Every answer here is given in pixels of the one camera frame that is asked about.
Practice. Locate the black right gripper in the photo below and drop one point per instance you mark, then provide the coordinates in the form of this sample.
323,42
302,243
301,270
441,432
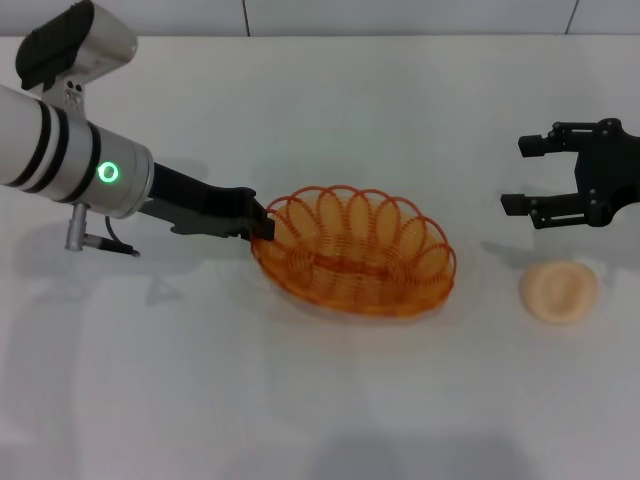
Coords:
605,175

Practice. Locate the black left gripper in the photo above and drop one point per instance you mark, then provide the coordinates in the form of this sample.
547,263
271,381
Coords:
200,205

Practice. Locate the pale round bread bun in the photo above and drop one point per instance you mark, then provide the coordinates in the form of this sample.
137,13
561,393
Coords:
559,292

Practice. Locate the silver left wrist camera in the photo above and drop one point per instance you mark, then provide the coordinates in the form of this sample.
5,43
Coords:
80,45

